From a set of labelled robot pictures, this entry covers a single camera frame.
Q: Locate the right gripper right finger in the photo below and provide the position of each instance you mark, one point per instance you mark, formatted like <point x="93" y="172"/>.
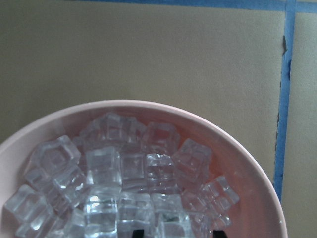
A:
<point x="218" y="234"/>

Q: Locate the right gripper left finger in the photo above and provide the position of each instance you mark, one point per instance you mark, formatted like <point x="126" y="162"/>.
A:
<point x="138" y="233"/>

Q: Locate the clear ice cubes pile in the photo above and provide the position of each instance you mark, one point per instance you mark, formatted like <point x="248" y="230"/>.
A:
<point x="119" y="175"/>

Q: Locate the pink bowl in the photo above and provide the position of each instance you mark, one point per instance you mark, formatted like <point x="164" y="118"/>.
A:
<point x="258" y="214"/>

